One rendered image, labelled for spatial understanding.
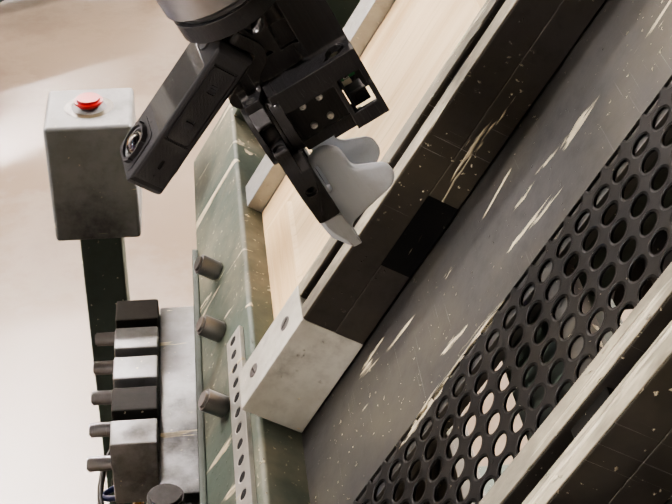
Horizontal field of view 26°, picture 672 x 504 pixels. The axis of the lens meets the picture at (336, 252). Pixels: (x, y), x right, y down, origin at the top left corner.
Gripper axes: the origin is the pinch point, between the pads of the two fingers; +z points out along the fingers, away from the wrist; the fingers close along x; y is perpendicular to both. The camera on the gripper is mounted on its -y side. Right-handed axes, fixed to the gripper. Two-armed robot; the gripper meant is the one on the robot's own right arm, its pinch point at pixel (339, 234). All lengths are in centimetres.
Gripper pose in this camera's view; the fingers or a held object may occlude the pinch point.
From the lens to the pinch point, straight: 100.1
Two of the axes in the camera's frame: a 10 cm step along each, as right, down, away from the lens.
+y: 8.6, -5.1, -0.6
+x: -2.5, -5.2, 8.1
